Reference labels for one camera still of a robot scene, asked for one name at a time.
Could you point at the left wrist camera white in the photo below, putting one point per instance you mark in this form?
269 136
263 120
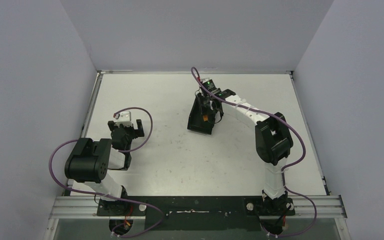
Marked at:
123 119

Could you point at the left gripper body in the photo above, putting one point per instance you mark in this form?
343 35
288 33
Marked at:
125 129

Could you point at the aluminium rail frame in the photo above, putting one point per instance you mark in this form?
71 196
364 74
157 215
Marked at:
83 204

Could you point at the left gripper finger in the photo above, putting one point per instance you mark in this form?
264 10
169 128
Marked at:
139 131
111 125

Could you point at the black plastic bin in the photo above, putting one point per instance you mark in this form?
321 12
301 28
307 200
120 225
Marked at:
196 123

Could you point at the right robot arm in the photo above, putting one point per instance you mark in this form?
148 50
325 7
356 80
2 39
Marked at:
273 143

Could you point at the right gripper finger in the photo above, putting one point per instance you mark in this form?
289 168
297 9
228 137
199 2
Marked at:
201 104
212 116

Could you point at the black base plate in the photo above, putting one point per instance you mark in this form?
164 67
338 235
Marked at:
200 213

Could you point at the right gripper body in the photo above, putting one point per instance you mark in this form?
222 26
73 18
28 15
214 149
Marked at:
207 99

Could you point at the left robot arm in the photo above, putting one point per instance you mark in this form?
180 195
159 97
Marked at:
90 161

